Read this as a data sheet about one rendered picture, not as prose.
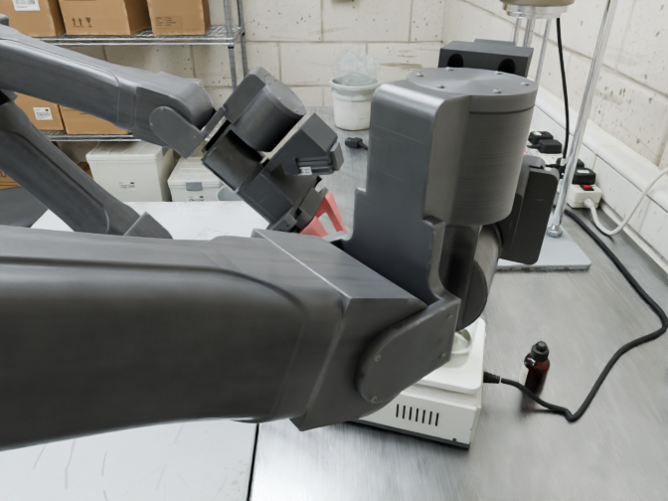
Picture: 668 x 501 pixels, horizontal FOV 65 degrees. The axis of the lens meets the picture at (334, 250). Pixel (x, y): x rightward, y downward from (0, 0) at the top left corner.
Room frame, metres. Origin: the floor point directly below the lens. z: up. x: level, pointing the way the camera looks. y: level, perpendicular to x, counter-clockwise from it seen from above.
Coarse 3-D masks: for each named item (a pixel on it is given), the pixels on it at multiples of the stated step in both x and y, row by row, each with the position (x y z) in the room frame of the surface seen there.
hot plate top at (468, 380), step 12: (480, 324) 0.47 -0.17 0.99; (480, 336) 0.45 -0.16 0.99; (480, 348) 0.43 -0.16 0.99; (480, 360) 0.41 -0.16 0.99; (432, 372) 0.39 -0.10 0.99; (444, 372) 0.39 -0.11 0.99; (456, 372) 0.39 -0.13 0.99; (468, 372) 0.39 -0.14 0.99; (480, 372) 0.39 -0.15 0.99; (432, 384) 0.38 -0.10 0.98; (444, 384) 0.38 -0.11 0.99; (456, 384) 0.38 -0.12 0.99; (468, 384) 0.38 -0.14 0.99; (480, 384) 0.38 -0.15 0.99
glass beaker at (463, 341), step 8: (464, 328) 0.39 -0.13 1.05; (472, 328) 0.40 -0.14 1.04; (456, 336) 0.39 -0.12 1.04; (464, 336) 0.39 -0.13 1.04; (472, 336) 0.40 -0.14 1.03; (456, 344) 0.39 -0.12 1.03; (464, 344) 0.39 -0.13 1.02; (472, 344) 0.40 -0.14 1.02; (456, 352) 0.39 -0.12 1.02; (464, 352) 0.40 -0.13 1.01; (456, 360) 0.39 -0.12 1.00; (464, 360) 0.40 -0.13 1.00; (440, 368) 0.39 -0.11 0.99; (448, 368) 0.39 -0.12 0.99; (456, 368) 0.39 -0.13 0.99
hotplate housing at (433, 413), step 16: (416, 384) 0.39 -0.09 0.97; (400, 400) 0.38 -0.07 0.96; (416, 400) 0.38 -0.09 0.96; (432, 400) 0.38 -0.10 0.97; (448, 400) 0.37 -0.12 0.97; (464, 400) 0.37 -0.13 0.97; (480, 400) 0.38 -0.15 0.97; (368, 416) 0.39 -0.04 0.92; (384, 416) 0.39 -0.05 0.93; (400, 416) 0.38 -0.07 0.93; (416, 416) 0.38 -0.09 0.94; (432, 416) 0.37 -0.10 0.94; (448, 416) 0.37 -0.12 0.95; (464, 416) 0.37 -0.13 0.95; (416, 432) 0.38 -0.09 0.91; (432, 432) 0.37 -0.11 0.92; (448, 432) 0.37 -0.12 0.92; (464, 432) 0.36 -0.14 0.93
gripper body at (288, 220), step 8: (264, 160) 0.57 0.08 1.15; (256, 168) 0.54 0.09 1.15; (248, 184) 0.53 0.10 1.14; (312, 184) 0.57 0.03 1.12; (240, 192) 0.53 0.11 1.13; (304, 192) 0.54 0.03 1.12; (248, 200) 0.53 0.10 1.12; (256, 208) 0.53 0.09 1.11; (296, 208) 0.51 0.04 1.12; (264, 216) 0.53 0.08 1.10; (288, 216) 0.50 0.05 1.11; (296, 216) 0.51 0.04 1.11; (272, 224) 0.53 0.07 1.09; (280, 224) 0.50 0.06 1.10; (288, 224) 0.50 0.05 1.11
